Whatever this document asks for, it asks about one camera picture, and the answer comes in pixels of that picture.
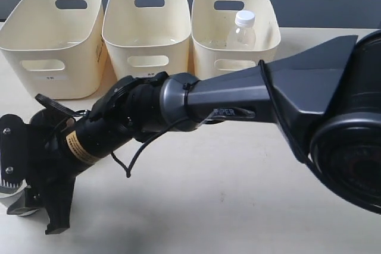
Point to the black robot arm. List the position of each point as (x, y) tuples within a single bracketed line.
[(325, 101)]

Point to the brown wooden cup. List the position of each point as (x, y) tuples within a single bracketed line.
[(51, 119)]

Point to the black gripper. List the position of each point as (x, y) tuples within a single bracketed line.
[(57, 157)]

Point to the left cream plastic bin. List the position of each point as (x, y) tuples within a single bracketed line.
[(55, 47)]

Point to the white paper cup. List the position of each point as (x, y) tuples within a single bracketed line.
[(10, 196)]

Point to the cream plastic bin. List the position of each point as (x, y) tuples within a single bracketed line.
[(146, 37), (55, 47), (212, 20)]

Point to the right cream plastic bin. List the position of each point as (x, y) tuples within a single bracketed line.
[(212, 20)]

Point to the clear plastic bottle white cap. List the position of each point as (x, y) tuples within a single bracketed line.
[(242, 35)]

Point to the middle cream plastic bin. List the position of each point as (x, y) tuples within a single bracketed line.
[(146, 37)]

